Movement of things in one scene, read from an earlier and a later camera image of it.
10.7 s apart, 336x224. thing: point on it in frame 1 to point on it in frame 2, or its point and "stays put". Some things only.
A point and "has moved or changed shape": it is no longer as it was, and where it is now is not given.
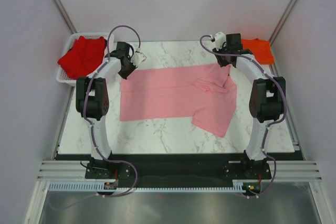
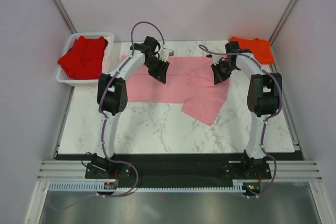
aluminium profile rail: x=286 y=171 stays put
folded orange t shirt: x=261 y=49 stays put
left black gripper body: x=126 y=71 to x=156 y=67
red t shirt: x=84 y=59 stays put
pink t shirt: x=203 y=95 has moved or changed shape
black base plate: x=177 y=168 stays put
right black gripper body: x=221 y=55 to x=223 y=70
